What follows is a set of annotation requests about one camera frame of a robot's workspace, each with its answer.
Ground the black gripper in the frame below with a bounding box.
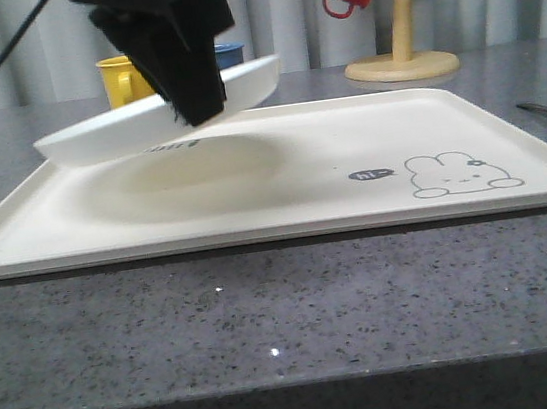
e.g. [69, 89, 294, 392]
[70, 0, 235, 126]

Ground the white round plate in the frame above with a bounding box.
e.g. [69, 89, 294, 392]
[34, 54, 280, 167]

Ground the blue mug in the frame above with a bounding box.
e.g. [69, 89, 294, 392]
[214, 42, 244, 70]

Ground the yellow mug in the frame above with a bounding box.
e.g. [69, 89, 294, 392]
[96, 56, 155, 109]

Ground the beige rabbit serving tray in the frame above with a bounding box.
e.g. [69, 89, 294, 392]
[0, 88, 547, 279]

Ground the wooden mug tree stand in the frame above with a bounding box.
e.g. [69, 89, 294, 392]
[344, 0, 460, 83]

